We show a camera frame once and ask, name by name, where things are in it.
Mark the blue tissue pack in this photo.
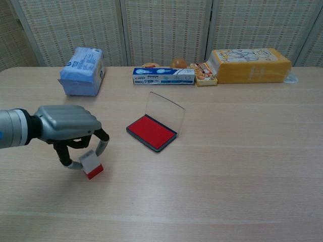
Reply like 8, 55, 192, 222
58, 47, 105, 97

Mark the yellow snack box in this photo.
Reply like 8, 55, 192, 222
189, 62, 219, 87

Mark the white and red stamp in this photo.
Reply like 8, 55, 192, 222
78, 149, 104, 180

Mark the woven folding screen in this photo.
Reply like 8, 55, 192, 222
0, 0, 323, 68

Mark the red ink pad clear lid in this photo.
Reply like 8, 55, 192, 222
126, 91, 186, 153

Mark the blue white toothpaste box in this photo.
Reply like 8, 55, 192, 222
132, 67, 195, 86

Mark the round orange bread bun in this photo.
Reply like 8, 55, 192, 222
170, 57, 188, 69

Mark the yellow cartoon tissue pack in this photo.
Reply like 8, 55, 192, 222
206, 47, 293, 84

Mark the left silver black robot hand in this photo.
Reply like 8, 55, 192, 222
32, 105, 111, 171

